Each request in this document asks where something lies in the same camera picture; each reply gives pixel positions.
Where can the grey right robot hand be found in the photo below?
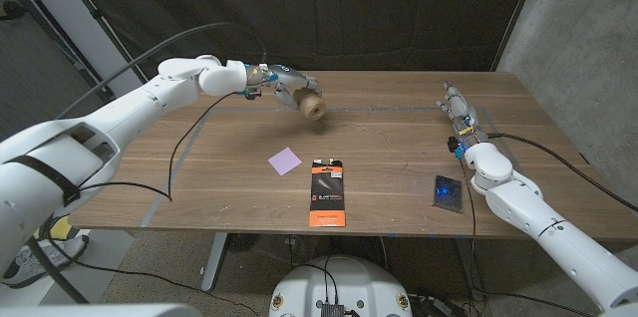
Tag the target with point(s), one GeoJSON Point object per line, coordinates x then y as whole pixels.
{"type": "Point", "coordinates": [463, 117]}

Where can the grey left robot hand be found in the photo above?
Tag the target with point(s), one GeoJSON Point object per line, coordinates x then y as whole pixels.
{"type": "Point", "coordinates": [286, 78]}

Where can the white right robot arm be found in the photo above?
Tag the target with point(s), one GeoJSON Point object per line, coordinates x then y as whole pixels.
{"type": "Point", "coordinates": [548, 227]}

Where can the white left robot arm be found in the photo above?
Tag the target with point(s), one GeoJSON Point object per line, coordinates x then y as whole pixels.
{"type": "Point", "coordinates": [149, 97]}

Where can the purple sticky note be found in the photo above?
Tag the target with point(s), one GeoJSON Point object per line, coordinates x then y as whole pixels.
{"type": "Point", "coordinates": [284, 161]}

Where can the orange black retail package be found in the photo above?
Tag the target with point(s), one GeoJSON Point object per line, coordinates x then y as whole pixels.
{"type": "Point", "coordinates": [327, 192]}

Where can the small black box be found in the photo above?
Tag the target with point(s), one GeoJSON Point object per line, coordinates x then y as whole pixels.
{"type": "Point", "coordinates": [447, 193]}

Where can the black backdrop curtain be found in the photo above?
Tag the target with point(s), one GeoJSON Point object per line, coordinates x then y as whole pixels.
{"type": "Point", "coordinates": [399, 8]}

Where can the grey table leg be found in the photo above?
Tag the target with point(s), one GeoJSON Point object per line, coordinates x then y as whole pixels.
{"type": "Point", "coordinates": [469, 267]}
{"type": "Point", "coordinates": [214, 262]}

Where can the floor power strip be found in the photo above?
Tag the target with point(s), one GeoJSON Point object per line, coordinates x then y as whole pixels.
{"type": "Point", "coordinates": [432, 304]}

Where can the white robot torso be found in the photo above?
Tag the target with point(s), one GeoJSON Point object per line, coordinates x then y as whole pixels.
{"type": "Point", "coordinates": [344, 282]}

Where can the yellow black shoe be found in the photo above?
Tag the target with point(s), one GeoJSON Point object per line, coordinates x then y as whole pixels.
{"type": "Point", "coordinates": [60, 227]}

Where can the grey sneaker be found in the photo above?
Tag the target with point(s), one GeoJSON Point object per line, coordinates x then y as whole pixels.
{"type": "Point", "coordinates": [45, 262]}

